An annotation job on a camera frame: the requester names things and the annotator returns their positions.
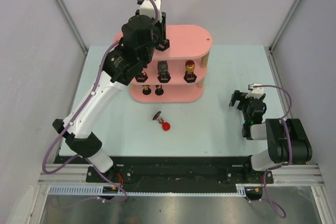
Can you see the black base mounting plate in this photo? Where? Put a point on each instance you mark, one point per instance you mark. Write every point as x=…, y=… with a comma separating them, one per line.
x=185, y=175

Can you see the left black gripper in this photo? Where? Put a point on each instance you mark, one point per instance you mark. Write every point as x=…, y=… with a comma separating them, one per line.
x=161, y=41

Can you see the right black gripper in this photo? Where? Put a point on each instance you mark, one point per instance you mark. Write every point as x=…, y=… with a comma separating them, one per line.
x=244, y=99

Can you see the teal-haired princess figurine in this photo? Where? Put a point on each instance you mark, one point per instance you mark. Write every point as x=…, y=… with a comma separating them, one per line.
x=146, y=89

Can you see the grey masked bat figurine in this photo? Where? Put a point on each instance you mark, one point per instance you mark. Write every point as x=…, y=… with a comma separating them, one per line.
x=163, y=73

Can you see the red gold armor figurine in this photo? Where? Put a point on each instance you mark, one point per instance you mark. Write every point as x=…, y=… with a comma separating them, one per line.
x=190, y=76

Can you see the aluminium frame rail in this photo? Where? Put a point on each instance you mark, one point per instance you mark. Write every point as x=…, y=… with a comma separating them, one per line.
x=293, y=175

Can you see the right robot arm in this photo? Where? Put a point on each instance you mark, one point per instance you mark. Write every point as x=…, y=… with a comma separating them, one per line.
x=287, y=141

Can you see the brown-haired archer figurine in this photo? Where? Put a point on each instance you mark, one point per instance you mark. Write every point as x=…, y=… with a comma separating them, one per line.
x=141, y=77

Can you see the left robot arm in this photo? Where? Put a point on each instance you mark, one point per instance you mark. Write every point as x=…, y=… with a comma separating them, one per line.
x=123, y=60

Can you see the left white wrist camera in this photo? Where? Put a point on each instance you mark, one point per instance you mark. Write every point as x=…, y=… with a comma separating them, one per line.
x=151, y=9

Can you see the black-haired red dress figurine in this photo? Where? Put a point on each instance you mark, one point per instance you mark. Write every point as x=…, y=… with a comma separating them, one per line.
x=159, y=90

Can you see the pink three-tier shelf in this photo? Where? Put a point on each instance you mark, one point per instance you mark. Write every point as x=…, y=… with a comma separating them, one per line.
x=187, y=42

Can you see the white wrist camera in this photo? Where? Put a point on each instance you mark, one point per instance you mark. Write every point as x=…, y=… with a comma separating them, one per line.
x=256, y=91
x=151, y=9

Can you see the red spider hero figurine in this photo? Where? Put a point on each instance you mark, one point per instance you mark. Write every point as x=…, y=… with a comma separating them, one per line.
x=165, y=125

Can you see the blue shield hero figurine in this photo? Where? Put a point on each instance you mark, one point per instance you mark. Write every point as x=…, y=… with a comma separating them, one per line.
x=163, y=45

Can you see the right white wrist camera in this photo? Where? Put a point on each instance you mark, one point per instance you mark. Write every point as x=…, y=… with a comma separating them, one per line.
x=256, y=91

